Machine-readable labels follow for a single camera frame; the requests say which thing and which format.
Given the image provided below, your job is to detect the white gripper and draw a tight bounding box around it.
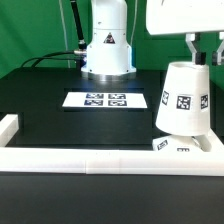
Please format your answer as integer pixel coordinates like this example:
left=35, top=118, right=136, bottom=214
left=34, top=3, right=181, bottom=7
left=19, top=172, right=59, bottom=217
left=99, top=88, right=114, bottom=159
left=146, top=0, right=224, bottom=66

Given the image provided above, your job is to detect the white lamp shade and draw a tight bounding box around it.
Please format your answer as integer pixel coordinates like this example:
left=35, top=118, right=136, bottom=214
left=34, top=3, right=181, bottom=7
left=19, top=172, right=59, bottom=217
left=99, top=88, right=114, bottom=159
left=156, top=62, right=210, bottom=136

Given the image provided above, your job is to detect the white lamp base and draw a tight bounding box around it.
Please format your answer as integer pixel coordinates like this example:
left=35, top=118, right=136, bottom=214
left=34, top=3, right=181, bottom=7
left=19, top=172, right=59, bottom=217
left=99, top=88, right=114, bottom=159
left=152, top=135, right=212, bottom=153

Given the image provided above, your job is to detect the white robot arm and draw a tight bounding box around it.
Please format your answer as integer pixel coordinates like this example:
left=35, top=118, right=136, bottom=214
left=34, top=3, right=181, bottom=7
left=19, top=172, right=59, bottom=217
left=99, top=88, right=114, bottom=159
left=81, top=0, right=224, bottom=80

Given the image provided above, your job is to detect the white marker sheet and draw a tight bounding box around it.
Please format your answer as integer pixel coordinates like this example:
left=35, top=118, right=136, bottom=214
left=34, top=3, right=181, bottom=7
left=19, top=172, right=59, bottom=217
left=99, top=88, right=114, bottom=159
left=62, top=92, right=147, bottom=109

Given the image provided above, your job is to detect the black cable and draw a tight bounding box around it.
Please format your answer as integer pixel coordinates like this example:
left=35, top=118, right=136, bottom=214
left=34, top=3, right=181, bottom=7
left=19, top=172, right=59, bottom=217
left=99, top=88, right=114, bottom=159
left=20, top=0, right=88, bottom=69

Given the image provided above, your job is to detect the thin grey cable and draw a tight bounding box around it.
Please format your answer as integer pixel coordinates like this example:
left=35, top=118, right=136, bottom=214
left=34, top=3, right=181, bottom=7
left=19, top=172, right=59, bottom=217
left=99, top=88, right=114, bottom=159
left=58, top=0, right=72, bottom=69

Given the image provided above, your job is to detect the white U-shaped border frame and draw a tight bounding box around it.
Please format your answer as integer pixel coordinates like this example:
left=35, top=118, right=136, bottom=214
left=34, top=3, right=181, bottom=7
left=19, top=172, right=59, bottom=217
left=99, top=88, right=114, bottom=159
left=0, top=114, right=224, bottom=176

